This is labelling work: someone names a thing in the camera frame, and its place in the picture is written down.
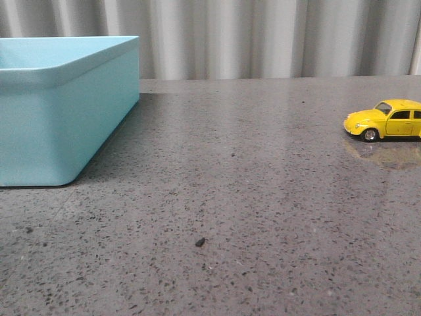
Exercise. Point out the light blue plastic box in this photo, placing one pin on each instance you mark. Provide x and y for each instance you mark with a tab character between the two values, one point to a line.
61	98

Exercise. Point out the yellow toy beetle car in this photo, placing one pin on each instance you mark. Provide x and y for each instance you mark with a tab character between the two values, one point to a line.
390	117

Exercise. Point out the white pleated curtain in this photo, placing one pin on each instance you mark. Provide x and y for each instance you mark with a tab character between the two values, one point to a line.
239	39

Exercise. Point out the small black debris piece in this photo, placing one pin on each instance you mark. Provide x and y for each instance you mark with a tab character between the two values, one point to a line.
200	242

